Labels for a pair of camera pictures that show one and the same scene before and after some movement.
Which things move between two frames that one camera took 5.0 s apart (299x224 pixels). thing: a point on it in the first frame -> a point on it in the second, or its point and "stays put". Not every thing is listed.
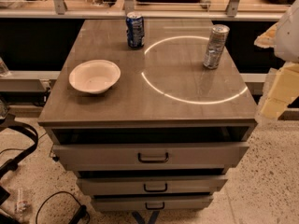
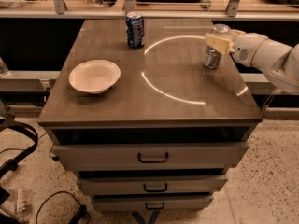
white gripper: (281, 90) -> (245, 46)
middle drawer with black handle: (193, 185) stays put
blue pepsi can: (135, 29) stays put
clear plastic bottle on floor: (21, 205) stays put
